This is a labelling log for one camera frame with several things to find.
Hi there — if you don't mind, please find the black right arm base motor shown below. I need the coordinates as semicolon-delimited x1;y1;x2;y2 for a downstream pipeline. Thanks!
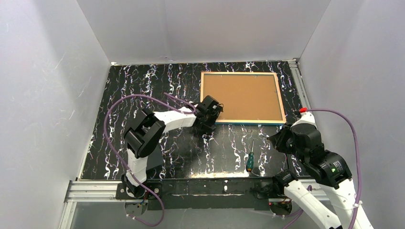
251;170;297;199

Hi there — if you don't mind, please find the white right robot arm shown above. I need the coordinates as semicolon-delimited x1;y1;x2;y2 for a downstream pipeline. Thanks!
268;123;373;229

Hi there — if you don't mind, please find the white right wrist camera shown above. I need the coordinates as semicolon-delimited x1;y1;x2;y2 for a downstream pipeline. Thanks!
292;107;316;126

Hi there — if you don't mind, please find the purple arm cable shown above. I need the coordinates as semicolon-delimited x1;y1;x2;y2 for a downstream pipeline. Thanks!
281;108;362;229
104;92;198;227

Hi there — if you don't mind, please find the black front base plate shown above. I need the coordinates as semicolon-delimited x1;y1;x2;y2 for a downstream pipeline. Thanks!
115;177;293;212

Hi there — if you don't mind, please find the aluminium right side rail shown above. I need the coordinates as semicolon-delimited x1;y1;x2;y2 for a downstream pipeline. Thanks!
287;59;311;109

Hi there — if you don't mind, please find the aluminium rail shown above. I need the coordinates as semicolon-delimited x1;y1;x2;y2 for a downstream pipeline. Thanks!
287;59;311;109
58;181;360;229

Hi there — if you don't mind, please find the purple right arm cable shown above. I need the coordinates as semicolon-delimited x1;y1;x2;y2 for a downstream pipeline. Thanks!
281;108;362;229

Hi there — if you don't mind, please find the green handled screwdriver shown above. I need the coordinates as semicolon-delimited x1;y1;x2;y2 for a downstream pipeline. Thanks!
245;140;254;173

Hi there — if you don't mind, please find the black square pad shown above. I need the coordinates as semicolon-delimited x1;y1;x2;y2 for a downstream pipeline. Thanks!
146;146;164;174

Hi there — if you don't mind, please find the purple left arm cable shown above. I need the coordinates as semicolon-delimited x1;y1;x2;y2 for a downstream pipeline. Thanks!
104;92;198;227

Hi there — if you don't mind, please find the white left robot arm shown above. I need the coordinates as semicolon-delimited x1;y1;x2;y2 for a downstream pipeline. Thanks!
121;95;224;198

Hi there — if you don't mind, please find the aluminium front rail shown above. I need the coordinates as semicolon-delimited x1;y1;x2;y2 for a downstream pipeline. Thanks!
58;181;360;229

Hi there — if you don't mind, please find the blue picture frame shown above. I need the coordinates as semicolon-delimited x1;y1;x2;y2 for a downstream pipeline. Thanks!
201;72;286;125

